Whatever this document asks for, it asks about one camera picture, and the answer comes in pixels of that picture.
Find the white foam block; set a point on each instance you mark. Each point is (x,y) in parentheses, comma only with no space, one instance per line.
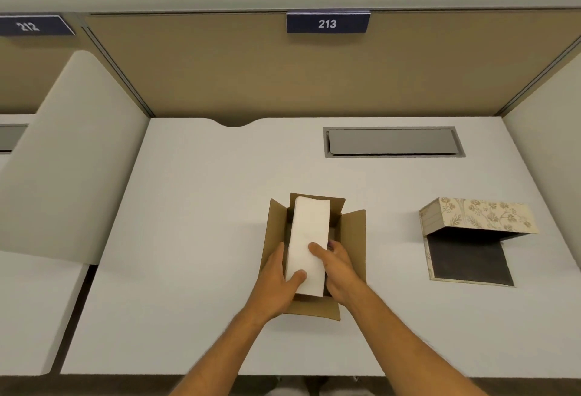
(309,241)

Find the person's white shoe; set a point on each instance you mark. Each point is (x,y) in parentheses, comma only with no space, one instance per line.
(288,389)

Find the person's left forearm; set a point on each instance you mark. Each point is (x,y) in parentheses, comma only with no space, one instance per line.
(217,354)

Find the white curved side divider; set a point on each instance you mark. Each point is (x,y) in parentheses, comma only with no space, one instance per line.
(551,159)
(63,159)

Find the brown cardboard box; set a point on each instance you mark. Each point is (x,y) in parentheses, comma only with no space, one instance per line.
(352,241)

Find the person's right hand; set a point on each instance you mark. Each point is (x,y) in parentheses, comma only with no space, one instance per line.
(341,275)

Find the blue desk number sign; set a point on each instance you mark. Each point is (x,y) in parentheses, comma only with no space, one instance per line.
(327,23)
(31,26)

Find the person's left thumb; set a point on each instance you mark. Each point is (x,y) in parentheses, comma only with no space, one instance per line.
(296,277)

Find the person's left hand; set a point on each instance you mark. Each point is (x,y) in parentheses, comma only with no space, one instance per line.
(271,287)

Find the floral hinged gift box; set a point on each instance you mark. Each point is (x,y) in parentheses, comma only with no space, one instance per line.
(472,239)

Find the person's right thumb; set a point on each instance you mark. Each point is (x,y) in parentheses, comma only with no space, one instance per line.
(318,252)

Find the tan desk partition panel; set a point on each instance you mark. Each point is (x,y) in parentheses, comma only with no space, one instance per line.
(317,68)
(27,73)

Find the person's right forearm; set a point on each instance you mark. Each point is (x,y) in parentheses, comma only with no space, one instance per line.
(411,348)

